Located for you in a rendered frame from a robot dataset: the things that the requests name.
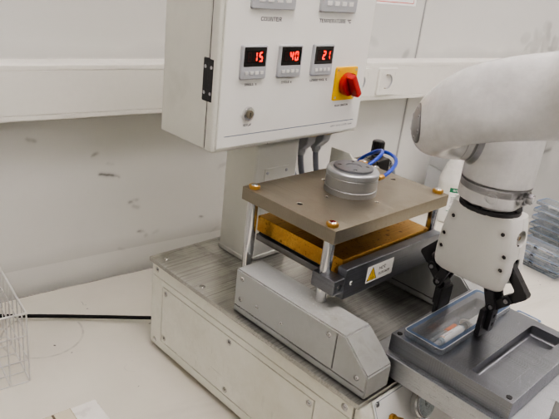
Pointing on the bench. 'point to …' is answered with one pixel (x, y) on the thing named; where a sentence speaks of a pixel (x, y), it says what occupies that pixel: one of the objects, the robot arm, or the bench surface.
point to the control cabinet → (263, 87)
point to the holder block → (492, 362)
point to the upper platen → (289, 248)
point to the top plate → (345, 199)
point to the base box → (236, 360)
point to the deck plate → (387, 307)
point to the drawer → (410, 377)
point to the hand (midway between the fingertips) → (462, 310)
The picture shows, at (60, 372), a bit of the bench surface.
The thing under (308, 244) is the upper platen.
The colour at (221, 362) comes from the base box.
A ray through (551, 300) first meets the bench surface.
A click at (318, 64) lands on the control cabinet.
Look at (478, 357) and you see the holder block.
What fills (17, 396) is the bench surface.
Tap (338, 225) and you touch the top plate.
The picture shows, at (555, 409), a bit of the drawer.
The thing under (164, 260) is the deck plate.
